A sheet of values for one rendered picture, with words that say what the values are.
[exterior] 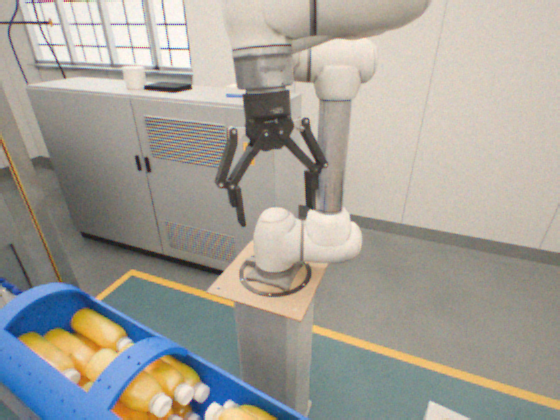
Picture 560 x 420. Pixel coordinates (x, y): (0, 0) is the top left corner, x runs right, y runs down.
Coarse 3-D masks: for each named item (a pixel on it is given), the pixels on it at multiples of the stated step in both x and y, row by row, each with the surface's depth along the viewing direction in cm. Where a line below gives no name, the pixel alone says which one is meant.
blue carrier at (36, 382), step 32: (64, 288) 98; (0, 320) 87; (32, 320) 96; (64, 320) 105; (128, 320) 96; (0, 352) 83; (32, 352) 79; (128, 352) 76; (160, 352) 77; (32, 384) 76; (64, 384) 73; (96, 384) 71; (224, 384) 85; (64, 416) 71; (96, 416) 68; (288, 416) 76
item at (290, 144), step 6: (276, 132) 55; (282, 132) 54; (282, 138) 55; (288, 138) 55; (288, 144) 56; (294, 144) 56; (294, 150) 57; (300, 150) 57; (300, 156) 58; (306, 156) 58; (306, 162) 59; (312, 162) 59; (312, 168) 60; (318, 174) 60
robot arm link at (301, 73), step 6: (300, 54) 95; (306, 54) 95; (300, 60) 95; (306, 60) 95; (300, 66) 96; (306, 66) 96; (294, 72) 97; (300, 72) 97; (306, 72) 98; (294, 78) 100; (300, 78) 100; (306, 78) 100
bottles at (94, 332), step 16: (80, 320) 101; (96, 320) 101; (48, 336) 96; (64, 336) 96; (80, 336) 103; (96, 336) 97; (112, 336) 96; (80, 352) 91; (96, 352) 95; (80, 368) 89; (176, 368) 86; (192, 368) 88; (80, 384) 91; (192, 384) 84; (176, 416) 79; (192, 416) 84; (272, 416) 77
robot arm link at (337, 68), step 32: (320, 64) 95; (352, 64) 95; (320, 96) 102; (352, 96) 101; (320, 128) 107; (320, 192) 115; (320, 224) 116; (352, 224) 123; (320, 256) 121; (352, 256) 122
